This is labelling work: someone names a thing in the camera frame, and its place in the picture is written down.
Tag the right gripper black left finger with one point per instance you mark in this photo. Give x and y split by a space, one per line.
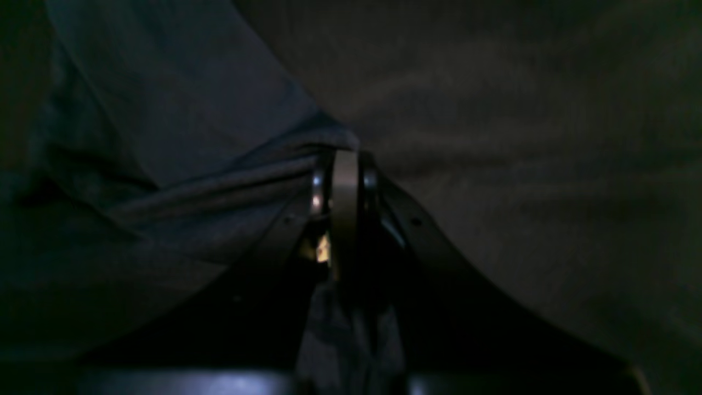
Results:
238 335

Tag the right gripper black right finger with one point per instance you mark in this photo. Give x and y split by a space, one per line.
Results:
458 332

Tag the dark grey T-shirt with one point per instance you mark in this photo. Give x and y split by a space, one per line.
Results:
171 139

